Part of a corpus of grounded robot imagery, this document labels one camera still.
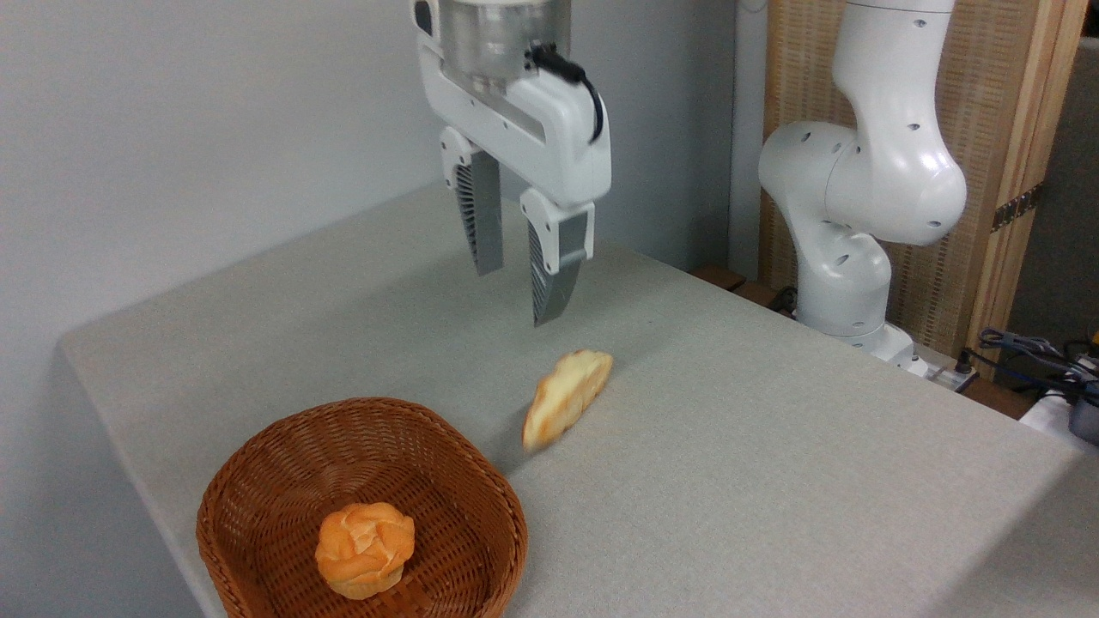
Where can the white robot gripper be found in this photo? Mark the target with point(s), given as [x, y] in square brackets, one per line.
[558, 146]

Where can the long sliced bread piece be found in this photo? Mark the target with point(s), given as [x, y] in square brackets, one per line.
[562, 399]

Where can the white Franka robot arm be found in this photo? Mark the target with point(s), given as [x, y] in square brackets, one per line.
[884, 172]

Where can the round orange bread roll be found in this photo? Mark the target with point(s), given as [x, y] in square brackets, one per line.
[365, 549]

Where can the white vertical pipe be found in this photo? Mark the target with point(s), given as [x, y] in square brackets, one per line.
[745, 129]

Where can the brown wicker basket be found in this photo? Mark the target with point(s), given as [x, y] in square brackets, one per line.
[283, 463]

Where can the metal hinge on screen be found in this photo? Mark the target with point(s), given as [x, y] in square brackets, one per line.
[1017, 206]

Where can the wooden woven screen panel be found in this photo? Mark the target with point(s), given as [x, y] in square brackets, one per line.
[1004, 86]

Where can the white box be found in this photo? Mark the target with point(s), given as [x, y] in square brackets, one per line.
[1043, 416]

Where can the grey device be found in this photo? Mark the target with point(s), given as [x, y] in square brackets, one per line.
[1086, 421]

